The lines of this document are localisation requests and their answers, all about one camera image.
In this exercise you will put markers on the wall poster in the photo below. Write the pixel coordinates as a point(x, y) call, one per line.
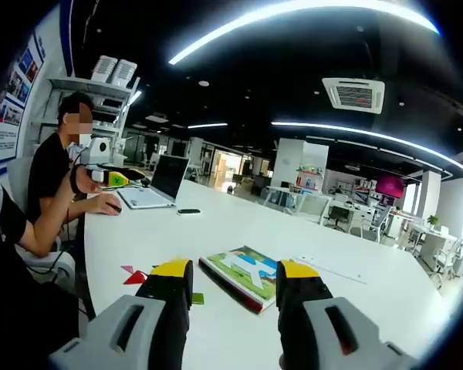
point(11, 115)

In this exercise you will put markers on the black computer mouse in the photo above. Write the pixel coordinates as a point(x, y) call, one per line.
point(116, 209)

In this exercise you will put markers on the person's black shirt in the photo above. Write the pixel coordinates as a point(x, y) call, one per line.
point(7, 308)

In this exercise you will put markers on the person's left hand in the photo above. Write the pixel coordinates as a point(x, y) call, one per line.
point(88, 182)

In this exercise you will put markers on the clear plastic ruler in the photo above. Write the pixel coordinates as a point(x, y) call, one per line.
point(328, 269)

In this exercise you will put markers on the stack of white containers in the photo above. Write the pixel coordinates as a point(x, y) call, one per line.
point(113, 69)

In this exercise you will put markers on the thin ceiling light strip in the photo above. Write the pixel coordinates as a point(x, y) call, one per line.
point(370, 133)

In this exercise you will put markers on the black smartphone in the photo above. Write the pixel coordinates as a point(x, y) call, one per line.
point(188, 211)

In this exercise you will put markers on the short ceiling light strip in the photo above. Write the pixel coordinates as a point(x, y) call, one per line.
point(207, 125)

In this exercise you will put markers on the colourful pattern sheet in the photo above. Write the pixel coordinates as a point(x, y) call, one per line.
point(239, 275)

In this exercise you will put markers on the pink tangram piece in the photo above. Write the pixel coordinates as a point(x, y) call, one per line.
point(127, 269)

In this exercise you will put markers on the pink display screen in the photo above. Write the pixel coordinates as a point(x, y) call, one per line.
point(389, 186)

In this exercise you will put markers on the small green potted plant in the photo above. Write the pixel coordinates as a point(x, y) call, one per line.
point(433, 220)

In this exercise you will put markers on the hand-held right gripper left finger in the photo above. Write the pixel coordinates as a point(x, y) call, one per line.
point(139, 331)

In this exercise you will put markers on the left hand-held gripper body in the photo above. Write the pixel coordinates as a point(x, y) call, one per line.
point(99, 152)

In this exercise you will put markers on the red triangle tangram piece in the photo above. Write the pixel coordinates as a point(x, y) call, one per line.
point(136, 278)

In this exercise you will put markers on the ceiling air conditioner vent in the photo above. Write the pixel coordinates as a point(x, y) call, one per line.
point(354, 94)

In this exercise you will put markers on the silver laptop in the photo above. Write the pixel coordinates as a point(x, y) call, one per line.
point(166, 181)

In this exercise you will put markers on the long curved ceiling light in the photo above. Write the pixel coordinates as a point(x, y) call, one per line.
point(293, 15)

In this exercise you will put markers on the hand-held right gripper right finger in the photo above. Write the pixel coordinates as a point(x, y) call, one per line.
point(312, 327)

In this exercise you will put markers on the white mesh office chair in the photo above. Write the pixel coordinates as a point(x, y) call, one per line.
point(312, 206)

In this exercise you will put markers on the black office chair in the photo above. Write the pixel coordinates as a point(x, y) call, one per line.
point(340, 216)

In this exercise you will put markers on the white pillar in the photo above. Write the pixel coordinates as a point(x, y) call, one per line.
point(299, 162)

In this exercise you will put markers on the green tangram piece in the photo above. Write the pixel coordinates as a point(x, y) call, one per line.
point(198, 298)

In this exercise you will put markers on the white metal shelf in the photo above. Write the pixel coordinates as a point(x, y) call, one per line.
point(112, 112)

